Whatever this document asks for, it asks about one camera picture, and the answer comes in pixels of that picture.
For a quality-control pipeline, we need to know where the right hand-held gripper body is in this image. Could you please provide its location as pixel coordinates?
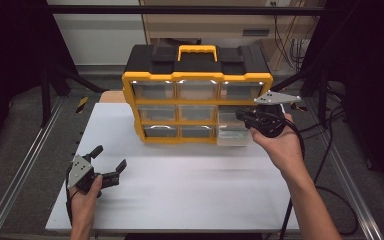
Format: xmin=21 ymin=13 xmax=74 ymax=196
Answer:
xmin=253 ymin=91 xmax=302 ymax=138

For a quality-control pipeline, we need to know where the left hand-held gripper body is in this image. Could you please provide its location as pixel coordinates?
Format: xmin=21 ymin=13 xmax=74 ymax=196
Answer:
xmin=67 ymin=154 xmax=102 ymax=194

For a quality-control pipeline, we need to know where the pulled-out clear drawer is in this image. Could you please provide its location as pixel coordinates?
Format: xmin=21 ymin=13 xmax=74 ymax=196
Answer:
xmin=216 ymin=123 xmax=253 ymax=147

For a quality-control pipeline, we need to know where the yellow black drawer organizer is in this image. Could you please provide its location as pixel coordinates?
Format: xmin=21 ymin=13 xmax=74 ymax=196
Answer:
xmin=121 ymin=44 xmax=274 ymax=146

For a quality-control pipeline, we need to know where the person's left hand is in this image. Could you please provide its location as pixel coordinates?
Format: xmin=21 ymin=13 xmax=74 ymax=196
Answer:
xmin=69 ymin=175 xmax=104 ymax=219

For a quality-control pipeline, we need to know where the person's right hand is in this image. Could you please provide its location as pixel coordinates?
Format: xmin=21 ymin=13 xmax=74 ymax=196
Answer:
xmin=249 ymin=113 xmax=307 ymax=177

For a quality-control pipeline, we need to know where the black metal stand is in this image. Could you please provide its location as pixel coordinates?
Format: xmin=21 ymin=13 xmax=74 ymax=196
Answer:
xmin=269 ymin=64 xmax=346 ymax=128
xmin=40 ymin=62 xmax=109 ymax=128

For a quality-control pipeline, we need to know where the set of clear plastic drawers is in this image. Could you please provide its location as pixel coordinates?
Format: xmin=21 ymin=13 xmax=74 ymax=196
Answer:
xmin=131 ymin=79 xmax=266 ymax=139

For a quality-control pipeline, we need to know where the white cabinet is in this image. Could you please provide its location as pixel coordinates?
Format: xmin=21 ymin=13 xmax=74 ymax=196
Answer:
xmin=46 ymin=0 xmax=148 ymax=66

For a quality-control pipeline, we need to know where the black curtain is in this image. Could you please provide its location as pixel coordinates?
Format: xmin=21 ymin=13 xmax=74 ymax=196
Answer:
xmin=0 ymin=0 xmax=79 ymax=164
xmin=298 ymin=0 xmax=384 ymax=204

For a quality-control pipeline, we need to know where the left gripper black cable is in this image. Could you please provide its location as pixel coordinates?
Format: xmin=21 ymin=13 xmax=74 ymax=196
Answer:
xmin=65 ymin=168 xmax=75 ymax=228

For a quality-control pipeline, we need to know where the black floor cable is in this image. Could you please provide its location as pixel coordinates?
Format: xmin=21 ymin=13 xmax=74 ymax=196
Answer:
xmin=299 ymin=111 xmax=348 ymax=142
xmin=313 ymin=109 xmax=361 ymax=236

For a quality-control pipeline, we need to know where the aluminium rail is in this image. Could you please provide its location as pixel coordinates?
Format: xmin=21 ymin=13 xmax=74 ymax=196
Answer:
xmin=303 ymin=96 xmax=384 ymax=240
xmin=0 ymin=96 xmax=67 ymax=240

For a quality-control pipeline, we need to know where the bundle of hanging cables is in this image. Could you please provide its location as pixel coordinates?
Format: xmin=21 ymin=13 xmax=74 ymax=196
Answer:
xmin=272 ymin=1 xmax=314 ymax=72

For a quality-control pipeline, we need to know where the black horizontal frame bar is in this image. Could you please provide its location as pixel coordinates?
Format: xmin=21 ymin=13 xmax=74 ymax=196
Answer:
xmin=46 ymin=4 xmax=329 ymax=16

